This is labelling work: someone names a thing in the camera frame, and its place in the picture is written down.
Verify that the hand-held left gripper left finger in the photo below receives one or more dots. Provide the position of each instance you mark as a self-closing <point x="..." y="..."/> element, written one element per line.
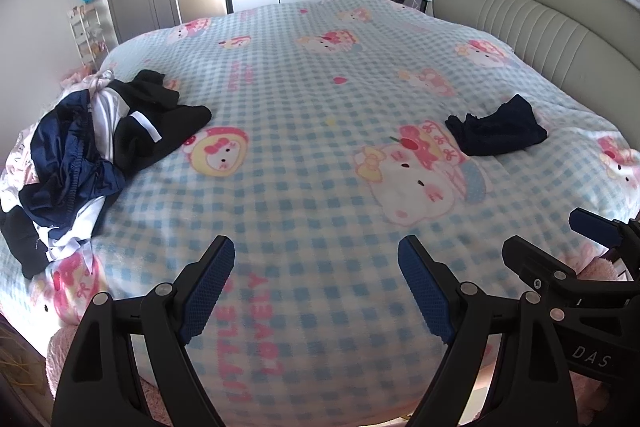
<point x="210" y="287"/>

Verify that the pink printed garment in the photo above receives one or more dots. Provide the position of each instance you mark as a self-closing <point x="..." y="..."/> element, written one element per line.
<point x="17" y="162"/>

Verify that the black garment with white stripe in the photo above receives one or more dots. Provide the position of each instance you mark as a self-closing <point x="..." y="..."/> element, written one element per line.
<point x="150" y="97"/>

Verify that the white shelf rack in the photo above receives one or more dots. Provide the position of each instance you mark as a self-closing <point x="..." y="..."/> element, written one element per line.
<point x="87" y="37"/>

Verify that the person's right forearm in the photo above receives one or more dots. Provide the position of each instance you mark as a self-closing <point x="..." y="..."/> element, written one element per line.
<point x="605" y="269"/>

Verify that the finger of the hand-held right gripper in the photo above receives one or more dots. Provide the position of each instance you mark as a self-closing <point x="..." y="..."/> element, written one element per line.
<point x="595" y="227"/>
<point x="535" y="262"/>

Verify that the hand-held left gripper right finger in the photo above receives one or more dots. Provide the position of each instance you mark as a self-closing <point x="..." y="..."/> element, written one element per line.
<point x="425" y="292"/>

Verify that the folded navy garment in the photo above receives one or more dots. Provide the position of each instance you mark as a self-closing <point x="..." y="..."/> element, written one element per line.
<point x="500" y="132"/>

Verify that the grey padded headboard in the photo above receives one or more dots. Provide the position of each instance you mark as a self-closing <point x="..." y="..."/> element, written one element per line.
<point x="550" y="7"/>

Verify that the printed checkered blanket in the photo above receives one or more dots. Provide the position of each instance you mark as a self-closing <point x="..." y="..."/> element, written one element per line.
<point x="320" y="117"/>

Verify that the black cloth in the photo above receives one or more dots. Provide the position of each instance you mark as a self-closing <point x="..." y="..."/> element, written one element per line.
<point x="20" y="242"/>

